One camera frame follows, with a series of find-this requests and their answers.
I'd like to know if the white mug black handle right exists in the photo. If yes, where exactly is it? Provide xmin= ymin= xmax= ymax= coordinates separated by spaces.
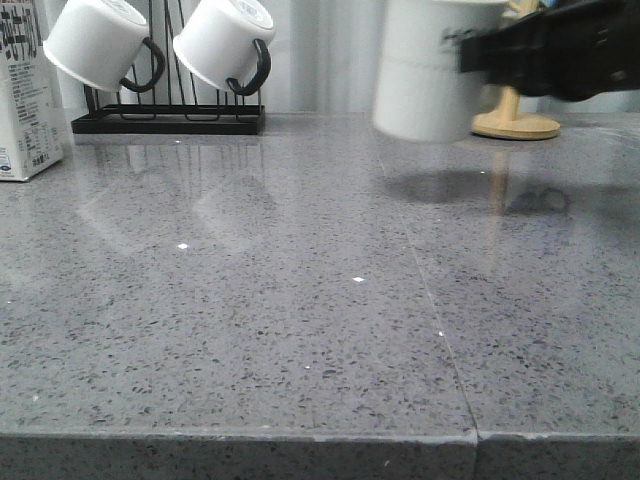
xmin=172 ymin=0 xmax=275 ymax=97

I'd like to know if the white mug black handle left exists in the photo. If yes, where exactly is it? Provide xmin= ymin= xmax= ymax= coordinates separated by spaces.
xmin=43 ymin=0 xmax=166 ymax=93

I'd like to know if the blue white milk carton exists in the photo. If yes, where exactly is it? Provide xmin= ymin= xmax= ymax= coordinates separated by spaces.
xmin=1 ymin=1 xmax=63 ymax=182

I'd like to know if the wooden mug tree stand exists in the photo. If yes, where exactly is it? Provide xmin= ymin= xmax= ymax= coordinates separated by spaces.
xmin=470 ymin=0 xmax=562 ymax=141

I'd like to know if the black wire mug rack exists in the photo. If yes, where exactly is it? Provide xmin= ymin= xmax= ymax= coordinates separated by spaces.
xmin=71 ymin=1 xmax=265 ymax=135

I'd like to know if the white ribbed HOME mug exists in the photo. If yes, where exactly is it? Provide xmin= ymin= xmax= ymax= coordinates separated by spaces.
xmin=373 ymin=0 xmax=506 ymax=143

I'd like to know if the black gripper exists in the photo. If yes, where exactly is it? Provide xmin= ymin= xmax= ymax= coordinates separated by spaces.
xmin=459 ymin=1 xmax=639 ymax=102

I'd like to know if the white mug black handle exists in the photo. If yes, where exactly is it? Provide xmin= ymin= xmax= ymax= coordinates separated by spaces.
xmin=43 ymin=0 xmax=166 ymax=93
xmin=172 ymin=0 xmax=275 ymax=97

